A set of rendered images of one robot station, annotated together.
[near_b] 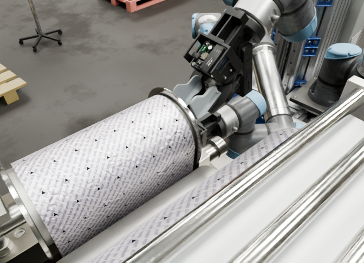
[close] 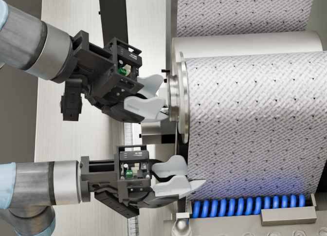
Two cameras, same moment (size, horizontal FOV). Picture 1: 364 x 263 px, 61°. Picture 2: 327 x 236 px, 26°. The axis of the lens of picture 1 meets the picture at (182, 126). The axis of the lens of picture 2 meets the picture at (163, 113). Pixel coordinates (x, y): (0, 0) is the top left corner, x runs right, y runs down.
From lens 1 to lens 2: 1.19 m
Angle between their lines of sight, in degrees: 80
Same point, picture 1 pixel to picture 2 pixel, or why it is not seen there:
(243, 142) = not seen: hidden behind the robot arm
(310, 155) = not seen: outside the picture
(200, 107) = (149, 83)
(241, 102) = (31, 169)
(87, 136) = (277, 70)
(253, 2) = (60, 32)
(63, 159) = (302, 60)
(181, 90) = (153, 101)
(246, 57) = not seen: hidden behind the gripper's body
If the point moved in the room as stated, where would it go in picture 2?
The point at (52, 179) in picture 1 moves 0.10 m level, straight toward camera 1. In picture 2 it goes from (315, 54) to (310, 9)
